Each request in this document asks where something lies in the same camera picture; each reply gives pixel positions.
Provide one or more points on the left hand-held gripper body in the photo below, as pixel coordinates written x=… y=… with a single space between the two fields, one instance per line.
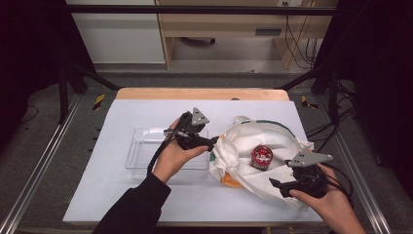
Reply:
x=190 y=128

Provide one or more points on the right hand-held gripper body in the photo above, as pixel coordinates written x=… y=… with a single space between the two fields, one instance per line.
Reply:
x=308 y=178

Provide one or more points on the red round can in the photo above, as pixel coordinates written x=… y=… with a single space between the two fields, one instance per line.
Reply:
x=261 y=157

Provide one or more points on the white canvas tote bag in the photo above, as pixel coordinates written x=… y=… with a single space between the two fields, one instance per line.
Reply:
x=240 y=143

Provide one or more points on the clear plastic container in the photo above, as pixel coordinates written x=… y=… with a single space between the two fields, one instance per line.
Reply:
x=142 y=152

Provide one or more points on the person's left hand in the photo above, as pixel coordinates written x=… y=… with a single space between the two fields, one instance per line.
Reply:
x=173 y=159

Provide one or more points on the person's right hand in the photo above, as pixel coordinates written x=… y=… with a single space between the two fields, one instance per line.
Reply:
x=334 y=204

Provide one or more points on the wooden table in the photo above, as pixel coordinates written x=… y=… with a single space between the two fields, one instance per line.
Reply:
x=195 y=93

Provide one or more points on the yellow black tape strip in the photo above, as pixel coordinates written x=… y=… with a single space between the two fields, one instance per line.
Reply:
x=98 y=101
x=307 y=102

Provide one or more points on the white table sheet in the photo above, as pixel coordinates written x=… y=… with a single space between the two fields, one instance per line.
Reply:
x=130 y=110

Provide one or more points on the dark object under desk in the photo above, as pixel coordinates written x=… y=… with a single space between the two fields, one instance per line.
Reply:
x=198 y=41

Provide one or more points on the light wooden desk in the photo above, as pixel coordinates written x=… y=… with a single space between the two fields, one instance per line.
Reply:
x=220 y=22

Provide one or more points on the white cabinet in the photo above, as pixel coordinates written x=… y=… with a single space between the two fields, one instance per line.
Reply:
x=120 y=39

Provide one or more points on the grey desk label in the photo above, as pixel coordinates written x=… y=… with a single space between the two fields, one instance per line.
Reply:
x=268 y=31

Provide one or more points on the dark curtain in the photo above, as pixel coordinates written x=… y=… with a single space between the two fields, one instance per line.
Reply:
x=29 y=48
x=380 y=65

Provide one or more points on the aluminium floor rail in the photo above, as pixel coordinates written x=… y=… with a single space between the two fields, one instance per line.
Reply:
x=367 y=195
x=35 y=162

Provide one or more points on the black frame stand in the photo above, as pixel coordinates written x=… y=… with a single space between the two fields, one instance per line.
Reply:
x=63 y=97
x=333 y=97

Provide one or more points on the black horizontal frame bar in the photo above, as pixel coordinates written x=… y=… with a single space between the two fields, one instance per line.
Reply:
x=195 y=9

